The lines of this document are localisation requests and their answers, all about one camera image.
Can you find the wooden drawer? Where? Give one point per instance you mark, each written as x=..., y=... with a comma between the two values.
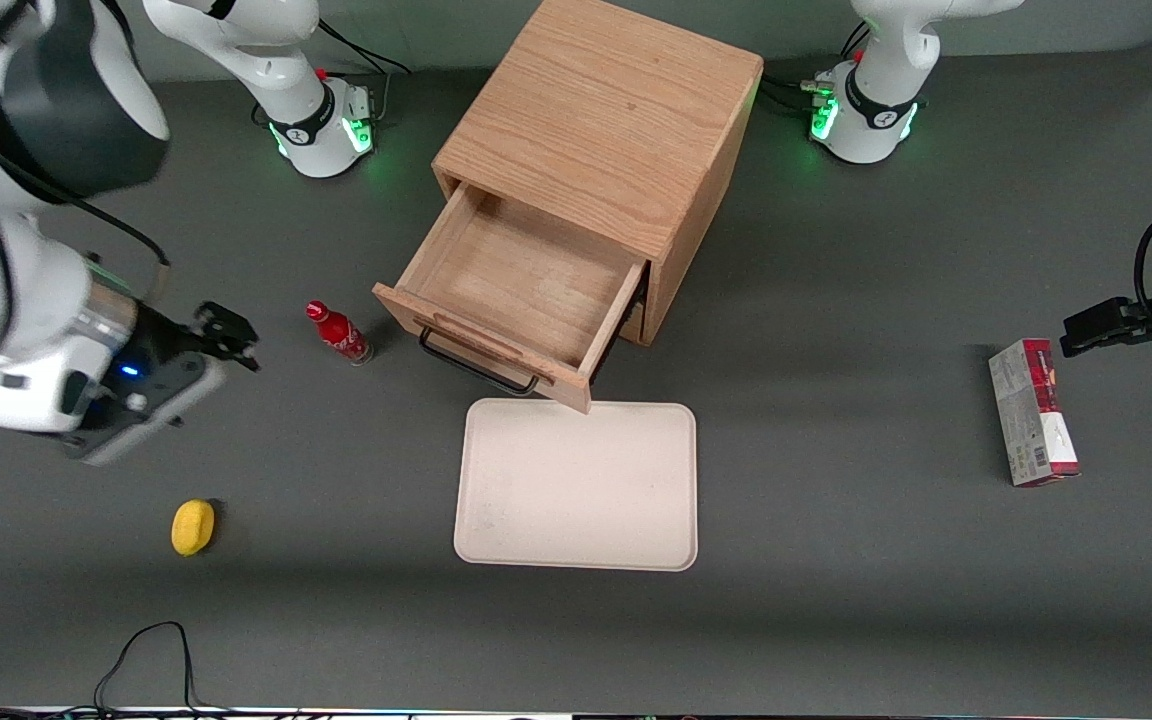
x=526, y=280

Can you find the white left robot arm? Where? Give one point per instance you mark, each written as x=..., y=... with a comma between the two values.
x=876, y=120

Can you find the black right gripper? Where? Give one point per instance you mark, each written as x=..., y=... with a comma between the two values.
x=172, y=341

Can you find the red soda bottle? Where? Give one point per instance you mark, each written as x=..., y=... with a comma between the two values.
x=339, y=335

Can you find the wooden drawer cabinet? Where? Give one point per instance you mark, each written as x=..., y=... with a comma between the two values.
x=616, y=110

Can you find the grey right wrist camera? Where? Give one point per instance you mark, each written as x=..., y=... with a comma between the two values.
x=156, y=420

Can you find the red plaid carton box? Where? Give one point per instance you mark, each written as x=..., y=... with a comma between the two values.
x=1026, y=420

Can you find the white rectangular tray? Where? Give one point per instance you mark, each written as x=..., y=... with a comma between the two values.
x=576, y=490

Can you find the yellow lemon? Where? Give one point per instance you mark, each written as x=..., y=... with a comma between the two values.
x=193, y=527

